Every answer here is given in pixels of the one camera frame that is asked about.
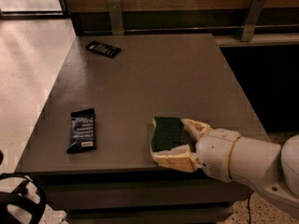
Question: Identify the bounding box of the green and yellow sponge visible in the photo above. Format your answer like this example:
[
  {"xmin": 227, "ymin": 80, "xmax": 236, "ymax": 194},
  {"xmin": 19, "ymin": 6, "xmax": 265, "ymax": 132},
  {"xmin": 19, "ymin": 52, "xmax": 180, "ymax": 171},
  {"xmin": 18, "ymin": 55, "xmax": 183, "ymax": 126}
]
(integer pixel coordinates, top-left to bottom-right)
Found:
[{"xmin": 151, "ymin": 117, "xmax": 184, "ymax": 152}]

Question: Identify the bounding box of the black rxbar chocolate wrapper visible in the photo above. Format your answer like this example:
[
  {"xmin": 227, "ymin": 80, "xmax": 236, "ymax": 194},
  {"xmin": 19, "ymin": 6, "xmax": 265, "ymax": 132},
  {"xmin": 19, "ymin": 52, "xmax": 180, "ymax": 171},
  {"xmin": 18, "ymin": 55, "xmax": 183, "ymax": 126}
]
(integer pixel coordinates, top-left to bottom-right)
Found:
[{"xmin": 85, "ymin": 40, "xmax": 121, "ymax": 59}]

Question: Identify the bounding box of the metal wall bracket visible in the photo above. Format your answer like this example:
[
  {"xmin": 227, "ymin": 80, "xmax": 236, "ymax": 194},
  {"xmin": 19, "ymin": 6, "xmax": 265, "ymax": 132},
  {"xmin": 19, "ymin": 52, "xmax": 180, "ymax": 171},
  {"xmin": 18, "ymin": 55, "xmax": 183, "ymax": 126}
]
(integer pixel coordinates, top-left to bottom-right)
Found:
[
  {"xmin": 238, "ymin": 0, "xmax": 265, "ymax": 42},
  {"xmin": 107, "ymin": 0, "xmax": 124, "ymax": 35}
]

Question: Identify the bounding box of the black cable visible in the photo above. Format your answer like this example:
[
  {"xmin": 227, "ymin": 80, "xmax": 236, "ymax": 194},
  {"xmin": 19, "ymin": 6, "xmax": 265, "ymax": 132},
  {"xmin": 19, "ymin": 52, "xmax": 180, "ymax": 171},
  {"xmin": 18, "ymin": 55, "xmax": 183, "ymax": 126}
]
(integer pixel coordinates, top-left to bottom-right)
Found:
[{"xmin": 247, "ymin": 194, "xmax": 252, "ymax": 224}]

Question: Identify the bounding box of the blue rxbar wrapper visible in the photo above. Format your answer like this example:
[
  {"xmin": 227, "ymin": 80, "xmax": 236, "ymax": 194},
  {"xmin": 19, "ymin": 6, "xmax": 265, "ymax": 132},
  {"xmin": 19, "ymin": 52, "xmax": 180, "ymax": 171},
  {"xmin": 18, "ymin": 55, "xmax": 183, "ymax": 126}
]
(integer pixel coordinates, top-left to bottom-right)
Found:
[{"xmin": 66, "ymin": 108, "xmax": 96, "ymax": 154}]

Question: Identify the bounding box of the grey drawer cabinet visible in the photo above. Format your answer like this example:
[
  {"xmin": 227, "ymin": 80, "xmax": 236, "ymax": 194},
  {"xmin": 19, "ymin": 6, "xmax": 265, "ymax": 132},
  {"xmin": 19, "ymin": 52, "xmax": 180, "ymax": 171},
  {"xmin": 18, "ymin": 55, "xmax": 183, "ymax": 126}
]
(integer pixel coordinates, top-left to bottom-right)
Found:
[{"xmin": 17, "ymin": 35, "xmax": 266, "ymax": 224}]

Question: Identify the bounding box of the right metal wall bracket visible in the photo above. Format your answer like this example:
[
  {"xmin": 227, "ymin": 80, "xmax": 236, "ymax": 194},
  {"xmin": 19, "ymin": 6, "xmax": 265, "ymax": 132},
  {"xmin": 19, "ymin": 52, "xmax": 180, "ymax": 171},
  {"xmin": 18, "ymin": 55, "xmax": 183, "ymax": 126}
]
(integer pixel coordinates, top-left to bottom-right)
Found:
[{"xmin": 238, "ymin": 0, "xmax": 265, "ymax": 42}]

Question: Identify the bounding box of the left metal wall bracket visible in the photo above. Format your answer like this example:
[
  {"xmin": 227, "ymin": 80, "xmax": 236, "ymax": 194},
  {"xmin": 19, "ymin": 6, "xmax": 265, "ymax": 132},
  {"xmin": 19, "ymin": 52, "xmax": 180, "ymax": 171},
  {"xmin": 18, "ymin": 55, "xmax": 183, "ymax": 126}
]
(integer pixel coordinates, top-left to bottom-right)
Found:
[{"xmin": 107, "ymin": 0, "xmax": 124, "ymax": 35}]

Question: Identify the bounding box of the black office chair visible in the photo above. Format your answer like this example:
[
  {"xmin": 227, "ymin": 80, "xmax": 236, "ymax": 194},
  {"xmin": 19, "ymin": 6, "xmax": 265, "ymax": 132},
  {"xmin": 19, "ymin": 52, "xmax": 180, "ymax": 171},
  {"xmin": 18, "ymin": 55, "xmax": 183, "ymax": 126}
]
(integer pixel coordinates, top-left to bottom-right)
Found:
[{"xmin": 0, "ymin": 175, "xmax": 47, "ymax": 224}]

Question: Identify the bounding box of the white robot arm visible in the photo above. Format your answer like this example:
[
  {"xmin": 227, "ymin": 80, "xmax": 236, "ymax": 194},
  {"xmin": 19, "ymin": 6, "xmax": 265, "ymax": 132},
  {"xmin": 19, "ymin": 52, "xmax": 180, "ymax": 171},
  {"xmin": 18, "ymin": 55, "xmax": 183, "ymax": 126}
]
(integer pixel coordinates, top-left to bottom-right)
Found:
[{"xmin": 150, "ymin": 117, "xmax": 299, "ymax": 217}]

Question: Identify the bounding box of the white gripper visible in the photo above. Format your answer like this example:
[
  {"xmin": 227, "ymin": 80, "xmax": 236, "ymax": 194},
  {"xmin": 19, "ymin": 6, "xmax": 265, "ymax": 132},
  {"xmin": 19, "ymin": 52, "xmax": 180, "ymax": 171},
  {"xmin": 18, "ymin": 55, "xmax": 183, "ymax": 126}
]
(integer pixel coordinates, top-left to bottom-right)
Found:
[{"xmin": 150, "ymin": 119, "xmax": 241, "ymax": 183}]

